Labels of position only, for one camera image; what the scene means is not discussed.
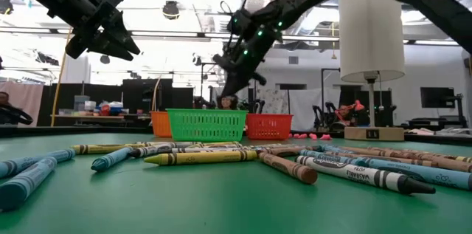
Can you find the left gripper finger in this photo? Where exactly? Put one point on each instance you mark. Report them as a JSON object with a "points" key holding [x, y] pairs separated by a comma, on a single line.
{"points": [[123, 36], [112, 50]]}

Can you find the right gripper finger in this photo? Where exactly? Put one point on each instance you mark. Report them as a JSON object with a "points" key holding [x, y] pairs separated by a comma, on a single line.
{"points": [[243, 79], [230, 77]]}

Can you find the yellow crayon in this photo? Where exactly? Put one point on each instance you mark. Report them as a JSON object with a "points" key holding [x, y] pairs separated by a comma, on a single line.
{"points": [[199, 157], [99, 148], [221, 144]]}

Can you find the person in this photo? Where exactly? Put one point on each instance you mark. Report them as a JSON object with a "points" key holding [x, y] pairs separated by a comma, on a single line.
{"points": [[4, 101], [226, 102]]}

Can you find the green plastic basket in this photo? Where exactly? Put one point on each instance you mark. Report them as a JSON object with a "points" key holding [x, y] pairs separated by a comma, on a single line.
{"points": [[206, 125]]}

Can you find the red plastic basket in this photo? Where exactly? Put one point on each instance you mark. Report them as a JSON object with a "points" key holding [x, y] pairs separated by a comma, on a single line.
{"points": [[269, 127]]}

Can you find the yellow pole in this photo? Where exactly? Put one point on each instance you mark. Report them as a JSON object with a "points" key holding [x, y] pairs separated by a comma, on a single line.
{"points": [[58, 90]]}

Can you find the cluttered background table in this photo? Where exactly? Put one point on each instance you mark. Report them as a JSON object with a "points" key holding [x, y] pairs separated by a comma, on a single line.
{"points": [[92, 117]]}

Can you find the orange plastic basket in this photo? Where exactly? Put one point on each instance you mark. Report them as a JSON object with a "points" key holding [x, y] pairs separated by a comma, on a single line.
{"points": [[160, 125]]}

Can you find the pink curtain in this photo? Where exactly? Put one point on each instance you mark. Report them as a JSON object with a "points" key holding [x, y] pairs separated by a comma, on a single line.
{"points": [[29, 95]]}

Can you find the red desk lamp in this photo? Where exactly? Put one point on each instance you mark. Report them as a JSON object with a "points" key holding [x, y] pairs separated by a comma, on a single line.
{"points": [[348, 110]]}

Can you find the white shade table lamp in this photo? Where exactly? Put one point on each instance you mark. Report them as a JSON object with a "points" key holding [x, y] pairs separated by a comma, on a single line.
{"points": [[370, 31]]}

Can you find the green table mat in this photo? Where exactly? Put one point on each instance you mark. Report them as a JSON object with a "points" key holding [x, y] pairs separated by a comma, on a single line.
{"points": [[236, 212]]}

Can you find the black monitor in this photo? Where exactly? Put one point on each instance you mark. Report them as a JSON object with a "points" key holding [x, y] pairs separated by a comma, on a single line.
{"points": [[437, 97]]}

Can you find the black partition wall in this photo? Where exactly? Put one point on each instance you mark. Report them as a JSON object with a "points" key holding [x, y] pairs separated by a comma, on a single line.
{"points": [[110, 101]]}

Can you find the black ceiling dome camera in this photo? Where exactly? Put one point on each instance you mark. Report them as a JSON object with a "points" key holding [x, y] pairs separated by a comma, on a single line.
{"points": [[170, 10]]}

